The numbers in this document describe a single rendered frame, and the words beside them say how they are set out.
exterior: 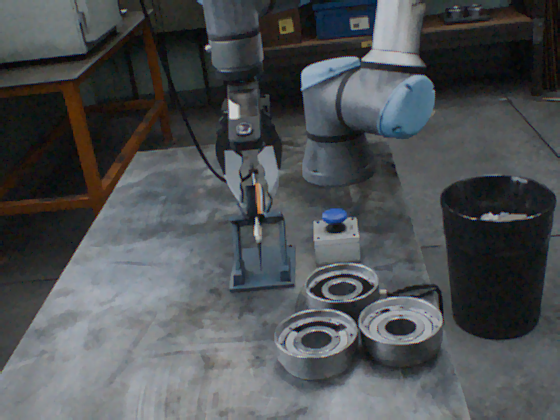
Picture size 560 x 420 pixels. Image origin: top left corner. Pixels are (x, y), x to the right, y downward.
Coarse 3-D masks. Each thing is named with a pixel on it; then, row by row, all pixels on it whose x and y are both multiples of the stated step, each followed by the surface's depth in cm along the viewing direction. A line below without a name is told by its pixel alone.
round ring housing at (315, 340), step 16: (288, 320) 93; (304, 320) 94; (320, 320) 94; (336, 320) 93; (352, 320) 91; (304, 336) 91; (320, 336) 92; (336, 336) 90; (352, 336) 89; (288, 352) 86; (304, 352) 88; (320, 352) 87; (336, 352) 85; (352, 352) 87; (288, 368) 87; (304, 368) 86; (320, 368) 85; (336, 368) 86
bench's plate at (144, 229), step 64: (128, 192) 150; (192, 192) 146; (320, 192) 138; (384, 192) 135; (128, 256) 123; (192, 256) 121; (384, 256) 113; (64, 320) 107; (128, 320) 105; (192, 320) 103; (256, 320) 101; (0, 384) 94; (64, 384) 92; (128, 384) 91; (192, 384) 89; (256, 384) 88; (320, 384) 86; (384, 384) 85; (448, 384) 84
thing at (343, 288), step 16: (320, 272) 104; (336, 272) 104; (352, 272) 104; (368, 272) 102; (304, 288) 99; (336, 288) 102; (352, 288) 102; (320, 304) 96; (336, 304) 95; (352, 304) 95; (368, 304) 96
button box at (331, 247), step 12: (324, 228) 114; (336, 228) 113; (348, 228) 113; (324, 240) 111; (336, 240) 111; (348, 240) 110; (324, 252) 112; (336, 252) 111; (348, 252) 111; (324, 264) 112
